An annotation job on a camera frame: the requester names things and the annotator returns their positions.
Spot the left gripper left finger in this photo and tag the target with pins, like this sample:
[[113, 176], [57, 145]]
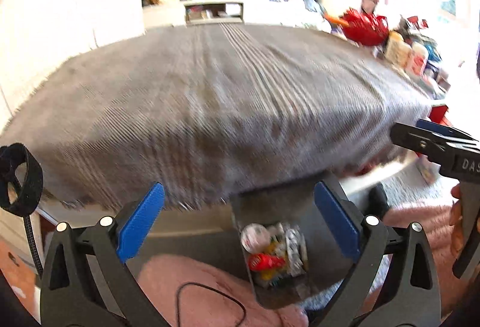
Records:
[[135, 223]]

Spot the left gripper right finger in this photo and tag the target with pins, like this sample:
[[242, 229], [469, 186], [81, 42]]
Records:
[[346, 232]]

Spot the red skittles tube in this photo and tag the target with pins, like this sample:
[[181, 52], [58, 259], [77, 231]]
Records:
[[261, 262]]

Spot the black trash bin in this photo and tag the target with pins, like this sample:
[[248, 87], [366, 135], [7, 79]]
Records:
[[280, 221]]

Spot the person right hand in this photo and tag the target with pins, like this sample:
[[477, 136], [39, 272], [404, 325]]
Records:
[[455, 221]]

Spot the black sock foot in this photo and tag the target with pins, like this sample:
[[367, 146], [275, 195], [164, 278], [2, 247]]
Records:
[[378, 205]]

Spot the white pink lotion bottle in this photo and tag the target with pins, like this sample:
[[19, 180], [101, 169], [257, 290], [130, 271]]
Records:
[[417, 60]]

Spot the yellow cap lotion bottle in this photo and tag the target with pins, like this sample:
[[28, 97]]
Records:
[[397, 50]]

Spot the grey plaid blanket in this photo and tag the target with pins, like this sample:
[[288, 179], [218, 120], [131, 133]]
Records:
[[211, 111]]

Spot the white tv cabinet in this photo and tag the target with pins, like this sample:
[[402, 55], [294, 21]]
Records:
[[290, 13]]

